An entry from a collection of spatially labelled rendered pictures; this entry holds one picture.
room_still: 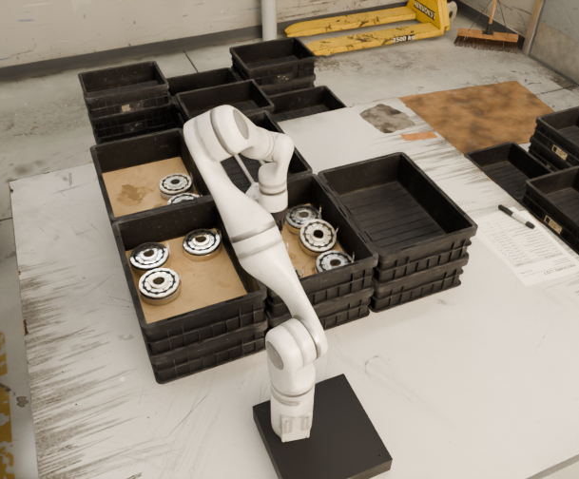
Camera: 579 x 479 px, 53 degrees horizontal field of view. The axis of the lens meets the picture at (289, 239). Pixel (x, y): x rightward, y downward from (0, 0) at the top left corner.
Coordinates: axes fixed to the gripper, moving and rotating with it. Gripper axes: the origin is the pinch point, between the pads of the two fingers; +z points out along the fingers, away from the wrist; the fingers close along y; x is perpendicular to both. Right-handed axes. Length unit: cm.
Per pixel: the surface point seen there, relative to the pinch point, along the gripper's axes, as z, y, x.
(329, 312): 9.3, -10.1, -19.6
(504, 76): 85, 313, -51
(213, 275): 3.3, -13.8, 11.8
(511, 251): 16, 39, -63
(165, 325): -5.9, -39.7, 9.8
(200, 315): -5.9, -34.2, 4.1
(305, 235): -1.4, 5.0, -7.4
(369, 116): 15, 102, -1
